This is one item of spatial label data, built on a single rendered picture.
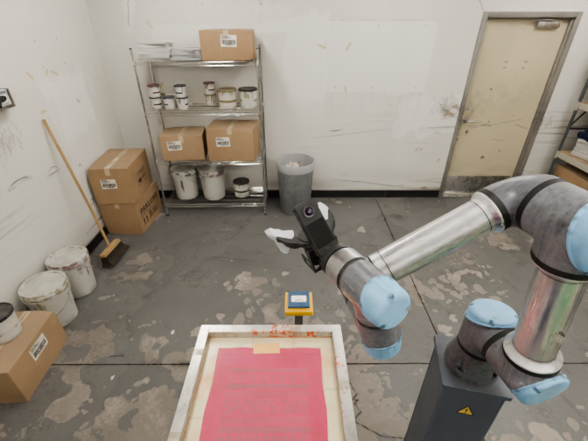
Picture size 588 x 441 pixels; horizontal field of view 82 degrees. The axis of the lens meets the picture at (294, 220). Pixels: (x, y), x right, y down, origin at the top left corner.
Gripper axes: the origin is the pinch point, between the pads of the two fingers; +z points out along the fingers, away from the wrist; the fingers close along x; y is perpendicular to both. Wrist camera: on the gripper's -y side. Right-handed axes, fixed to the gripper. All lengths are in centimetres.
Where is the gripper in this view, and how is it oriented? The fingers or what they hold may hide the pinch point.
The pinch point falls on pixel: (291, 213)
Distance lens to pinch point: 79.9
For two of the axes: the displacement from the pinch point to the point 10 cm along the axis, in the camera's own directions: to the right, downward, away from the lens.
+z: -4.5, -4.0, 8.0
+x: 8.6, -4.5, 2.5
